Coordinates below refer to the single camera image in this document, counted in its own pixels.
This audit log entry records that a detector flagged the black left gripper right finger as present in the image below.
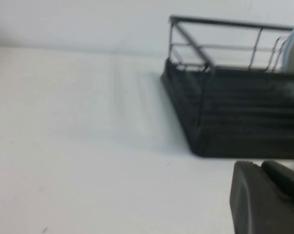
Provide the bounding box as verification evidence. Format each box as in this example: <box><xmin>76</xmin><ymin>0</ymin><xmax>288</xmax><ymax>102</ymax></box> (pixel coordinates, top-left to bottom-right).
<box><xmin>261</xmin><ymin>159</ymin><xmax>294</xmax><ymax>208</ymax></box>

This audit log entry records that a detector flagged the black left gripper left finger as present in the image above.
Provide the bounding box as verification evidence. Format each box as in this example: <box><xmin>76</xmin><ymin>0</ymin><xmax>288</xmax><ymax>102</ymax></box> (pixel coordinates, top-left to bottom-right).
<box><xmin>229</xmin><ymin>160</ymin><xmax>294</xmax><ymax>234</ymax></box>

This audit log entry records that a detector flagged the blue plate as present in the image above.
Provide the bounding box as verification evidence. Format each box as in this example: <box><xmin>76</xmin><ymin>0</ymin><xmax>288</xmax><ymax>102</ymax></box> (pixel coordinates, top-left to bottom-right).
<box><xmin>282</xmin><ymin>19</ymin><xmax>294</xmax><ymax>74</ymax></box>

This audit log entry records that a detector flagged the black wire dish rack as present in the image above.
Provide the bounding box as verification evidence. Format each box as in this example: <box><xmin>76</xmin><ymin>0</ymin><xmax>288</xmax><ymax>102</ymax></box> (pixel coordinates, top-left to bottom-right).
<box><xmin>169</xmin><ymin>15</ymin><xmax>294</xmax><ymax>149</ymax></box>

